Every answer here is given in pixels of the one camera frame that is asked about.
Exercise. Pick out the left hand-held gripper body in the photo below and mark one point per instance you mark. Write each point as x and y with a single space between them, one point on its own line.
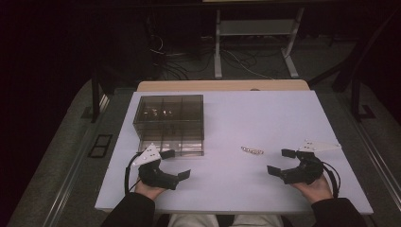
154 176

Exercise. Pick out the smoky clear acrylic drawer box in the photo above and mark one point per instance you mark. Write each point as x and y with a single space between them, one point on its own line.
170 126

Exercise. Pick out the metal floor rail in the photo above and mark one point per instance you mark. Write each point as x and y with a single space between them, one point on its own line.
75 176
372 151

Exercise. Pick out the person's right hand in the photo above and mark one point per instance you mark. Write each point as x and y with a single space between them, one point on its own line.
317 190

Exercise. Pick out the small gold jewellery in box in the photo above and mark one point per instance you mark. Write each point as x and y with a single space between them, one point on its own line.
156 112

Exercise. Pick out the white metal stand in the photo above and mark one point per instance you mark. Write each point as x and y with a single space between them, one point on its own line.
257 27

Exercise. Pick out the black metal stand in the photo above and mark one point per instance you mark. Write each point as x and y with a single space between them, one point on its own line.
356 78

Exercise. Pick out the person's legs in light pants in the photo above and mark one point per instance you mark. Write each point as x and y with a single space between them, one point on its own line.
195 221

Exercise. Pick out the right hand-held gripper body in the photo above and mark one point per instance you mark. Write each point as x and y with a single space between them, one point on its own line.
307 170

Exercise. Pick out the white table board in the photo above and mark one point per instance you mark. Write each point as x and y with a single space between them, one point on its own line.
239 119

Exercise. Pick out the person's left hand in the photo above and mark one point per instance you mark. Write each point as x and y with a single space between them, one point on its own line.
148 190

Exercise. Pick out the black floor socket frame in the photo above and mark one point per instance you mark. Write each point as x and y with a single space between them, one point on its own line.
101 145

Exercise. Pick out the small silver jewellery piece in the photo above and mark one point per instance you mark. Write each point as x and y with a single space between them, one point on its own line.
252 150

